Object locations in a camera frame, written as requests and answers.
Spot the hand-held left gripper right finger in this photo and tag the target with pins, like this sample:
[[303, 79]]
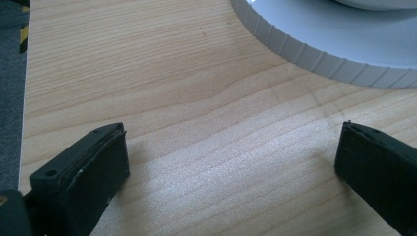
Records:
[[380, 170]]

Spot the white ribbed round tray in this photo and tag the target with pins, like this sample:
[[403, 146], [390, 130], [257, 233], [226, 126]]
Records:
[[331, 36]]

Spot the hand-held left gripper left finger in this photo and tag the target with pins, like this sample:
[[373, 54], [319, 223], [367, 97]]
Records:
[[85, 177]]

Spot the yellow black striped post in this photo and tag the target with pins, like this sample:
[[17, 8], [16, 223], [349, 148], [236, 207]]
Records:
[[23, 34]]

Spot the white bowl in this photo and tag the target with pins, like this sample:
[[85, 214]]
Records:
[[377, 3]]

